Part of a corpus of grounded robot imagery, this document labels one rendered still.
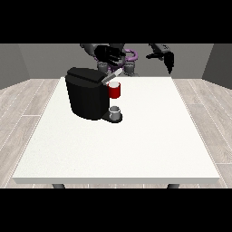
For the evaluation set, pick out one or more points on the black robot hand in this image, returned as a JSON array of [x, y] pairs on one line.
[[108, 55], [169, 60]]

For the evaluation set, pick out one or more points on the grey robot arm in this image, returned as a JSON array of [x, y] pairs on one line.
[[159, 47], [88, 48]]

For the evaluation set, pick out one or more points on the pale grey machine lid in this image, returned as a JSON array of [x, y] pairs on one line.
[[112, 75]]

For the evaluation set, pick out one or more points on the red pod holder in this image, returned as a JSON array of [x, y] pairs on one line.
[[114, 92]]

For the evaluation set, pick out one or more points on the black coffee machine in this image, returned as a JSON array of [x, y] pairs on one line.
[[86, 96]]

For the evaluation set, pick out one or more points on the grey robot trunk purple rings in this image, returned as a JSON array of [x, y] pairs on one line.
[[130, 68]]

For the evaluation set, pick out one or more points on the small grey cup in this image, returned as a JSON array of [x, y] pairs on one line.
[[114, 113]]

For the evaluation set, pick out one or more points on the dark table leg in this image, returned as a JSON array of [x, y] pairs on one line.
[[173, 185], [58, 185]]

